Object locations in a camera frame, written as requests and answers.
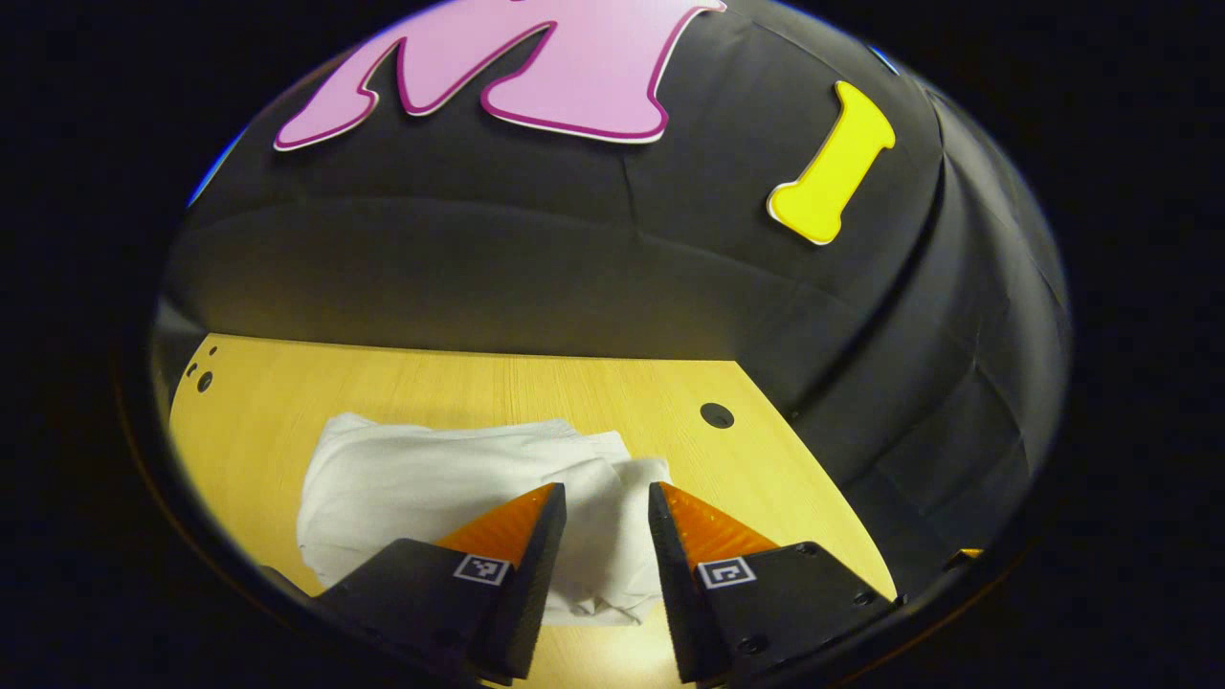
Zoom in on white jeans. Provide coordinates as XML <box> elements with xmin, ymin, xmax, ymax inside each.
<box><xmin>295</xmin><ymin>411</ymin><xmax>674</xmax><ymax>628</ymax></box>

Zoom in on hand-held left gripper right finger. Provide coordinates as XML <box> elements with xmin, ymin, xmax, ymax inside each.
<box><xmin>647</xmin><ymin>481</ymin><xmax>905</xmax><ymax>684</ymax></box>

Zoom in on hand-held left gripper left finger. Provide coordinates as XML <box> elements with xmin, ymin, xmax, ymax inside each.
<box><xmin>311</xmin><ymin>481</ymin><xmax>568</xmax><ymax>685</ymax></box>

